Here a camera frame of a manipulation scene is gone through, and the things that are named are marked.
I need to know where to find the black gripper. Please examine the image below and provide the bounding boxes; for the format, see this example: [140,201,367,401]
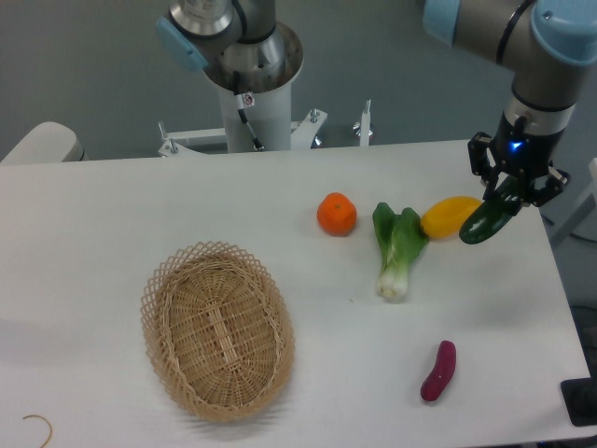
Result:
[467,108,570,207]

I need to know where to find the dark green cucumber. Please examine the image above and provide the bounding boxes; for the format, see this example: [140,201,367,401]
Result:
[459,176,522,245]

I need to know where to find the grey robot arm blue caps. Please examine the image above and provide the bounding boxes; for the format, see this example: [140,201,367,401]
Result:
[156,1,596,208]

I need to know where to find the woven wicker basket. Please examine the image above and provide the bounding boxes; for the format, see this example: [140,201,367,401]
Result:
[141,242,295,423]

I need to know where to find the yellow mango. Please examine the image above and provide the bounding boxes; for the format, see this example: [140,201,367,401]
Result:
[421,196,481,240]

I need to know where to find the green bok choy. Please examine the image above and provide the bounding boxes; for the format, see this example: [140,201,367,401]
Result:
[372,203,429,303]

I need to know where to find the orange tangerine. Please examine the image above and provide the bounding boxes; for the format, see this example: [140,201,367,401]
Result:
[316,192,357,237]

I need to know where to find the purple sweet potato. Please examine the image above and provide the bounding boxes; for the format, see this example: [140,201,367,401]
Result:
[420,341,457,402]

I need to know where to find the black box at edge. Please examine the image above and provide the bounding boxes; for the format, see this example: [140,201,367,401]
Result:
[561,378,596,427]

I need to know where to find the white chair back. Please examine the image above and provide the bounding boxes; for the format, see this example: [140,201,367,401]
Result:
[1,121,89,166]

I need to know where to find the tan rubber band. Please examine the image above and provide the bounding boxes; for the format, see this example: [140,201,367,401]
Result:
[21,414,54,448]

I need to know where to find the black cable on pedestal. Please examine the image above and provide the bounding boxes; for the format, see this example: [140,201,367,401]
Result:
[229,69,266,152]

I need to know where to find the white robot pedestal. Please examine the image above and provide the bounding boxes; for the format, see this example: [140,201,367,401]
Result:
[156,18,327,157]

